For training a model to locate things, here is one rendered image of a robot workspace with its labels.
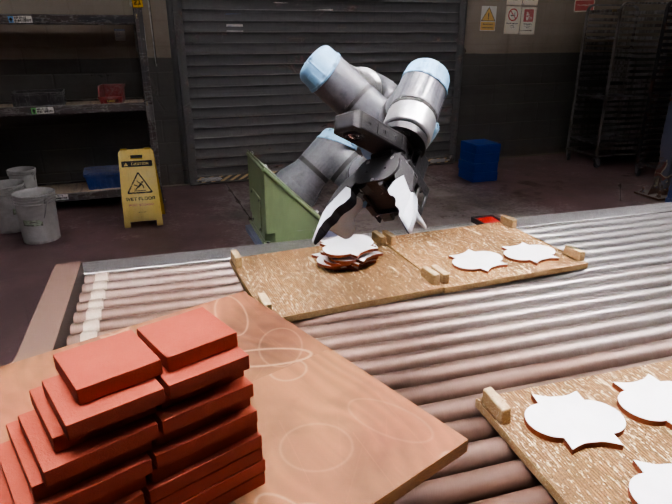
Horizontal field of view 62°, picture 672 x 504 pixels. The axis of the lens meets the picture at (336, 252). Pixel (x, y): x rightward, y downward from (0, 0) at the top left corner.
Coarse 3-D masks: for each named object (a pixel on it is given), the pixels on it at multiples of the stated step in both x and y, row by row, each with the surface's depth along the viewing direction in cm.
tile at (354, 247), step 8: (336, 240) 138; (344, 240) 138; (352, 240) 138; (360, 240) 138; (368, 240) 138; (328, 248) 133; (336, 248) 133; (344, 248) 133; (352, 248) 133; (360, 248) 133; (368, 248) 133; (376, 248) 134; (328, 256) 130; (336, 256) 130; (344, 256) 130; (352, 256) 130
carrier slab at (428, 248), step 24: (408, 240) 153; (432, 240) 153; (456, 240) 153; (480, 240) 153; (504, 240) 153; (528, 240) 153; (432, 264) 137; (528, 264) 137; (552, 264) 137; (576, 264) 137; (456, 288) 126
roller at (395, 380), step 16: (608, 336) 108; (624, 336) 108; (640, 336) 109; (656, 336) 109; (512, 352) 102; (528, 352) 102; (544, 352) 103; (560, 352) 103; (576, 352) 104; (592, 352) 105; (416, 368) 97; (432, 368) 97; (448, 368) 98; (464, 368) 98; (480, 368) 99; (496, 368) 100; (400, 384) 95; (416, 384) 95
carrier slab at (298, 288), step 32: (256, 256) 142; (288, 256) 142; (384, 256) 142; (256, 288) 124; (288, 288) 124; (320, 288) 124; (352, 288) 124; (384, 288) 124; (416, 288) 124; (288, 320) 113
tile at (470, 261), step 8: (448, 256) 141; (456, 256) 140; (464, 256) 140; (472, 256) 140; (480, 256) 140; (488, 256) 140; (496, 256) 140; (456, 264) 135; (464, 264) 135; (472, 264) 135; (480, 264) 135; (488, 264) 135; (496, 264) 135; (504, 264) 135; (488, 272) 132
